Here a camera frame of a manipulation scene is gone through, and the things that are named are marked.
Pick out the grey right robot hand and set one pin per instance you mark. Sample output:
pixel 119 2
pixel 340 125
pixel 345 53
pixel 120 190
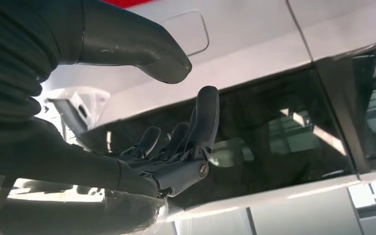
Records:
pixel 126 39

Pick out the white car body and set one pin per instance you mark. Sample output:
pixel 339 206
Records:
pixel 256 32

